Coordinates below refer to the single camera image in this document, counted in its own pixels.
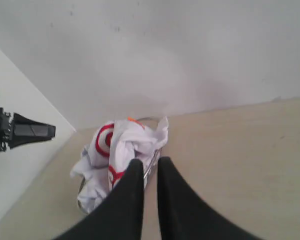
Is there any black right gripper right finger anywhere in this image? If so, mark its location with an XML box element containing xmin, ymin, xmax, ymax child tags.
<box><xmin>157</xmin><ymin>157</ymin><xmax>258</xmax><ymax>240</ymax></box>

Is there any white t-shirt red lettering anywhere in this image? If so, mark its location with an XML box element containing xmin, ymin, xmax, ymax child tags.
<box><xmin>69</xmin><ymin>115</ymin><xmax>169</xmax><ymax>212</ymax></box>

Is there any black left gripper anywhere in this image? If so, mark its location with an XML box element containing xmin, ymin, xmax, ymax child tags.
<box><xmin>0</xmin><ymin>107</ymin><xmax>56</xmax><ymax>151</ymax></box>

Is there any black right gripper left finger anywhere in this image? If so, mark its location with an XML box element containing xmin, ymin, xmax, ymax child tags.
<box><xmin>55</xmin><ymin>159</ymin><xmax>144</xmax><ymax>240</ymax></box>

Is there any round metal mesh basket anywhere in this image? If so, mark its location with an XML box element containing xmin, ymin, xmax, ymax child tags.
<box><xmin>76</xmin><ymin>116</ymin><xmax>163</xmax><ymax>216</ymax></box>

